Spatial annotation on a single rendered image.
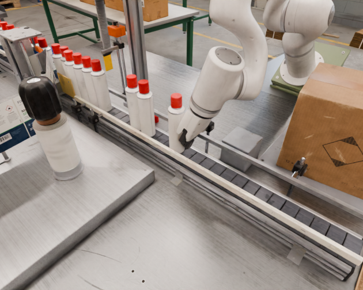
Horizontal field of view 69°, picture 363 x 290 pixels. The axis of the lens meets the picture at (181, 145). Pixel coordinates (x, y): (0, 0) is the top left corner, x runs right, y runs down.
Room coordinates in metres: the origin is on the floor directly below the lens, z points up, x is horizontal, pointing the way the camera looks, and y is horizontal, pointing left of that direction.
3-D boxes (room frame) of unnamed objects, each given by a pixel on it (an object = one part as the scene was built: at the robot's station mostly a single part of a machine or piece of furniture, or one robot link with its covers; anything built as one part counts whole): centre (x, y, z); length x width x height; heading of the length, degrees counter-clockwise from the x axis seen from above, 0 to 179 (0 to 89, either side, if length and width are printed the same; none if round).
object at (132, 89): (0.78, 0.16, 0.98); 0.05 x 0.05 x 0.20
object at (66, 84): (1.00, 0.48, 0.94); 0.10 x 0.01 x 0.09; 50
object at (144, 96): (0.75, 0.12, 0.98); 0.05 x 0.05 x 0.20
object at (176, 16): (3.41, 0.87, 0.39); 2.20 x 0.80 x 0.78; 44
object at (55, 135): (0.57, 0.34, 1.03); 0.09 x 0.09 x 0.30
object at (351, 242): (0.83, 0.22, 0.86); 1.65 x 0.08 x 0.04; 50
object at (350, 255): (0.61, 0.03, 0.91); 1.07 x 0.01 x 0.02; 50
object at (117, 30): (0.91, 0.24, 1.05); 0.10 x 0.04 x 0.33; 140
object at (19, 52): (1.03, 0.61, 1.01); 0.14 x 0.13 x 0.26; 50
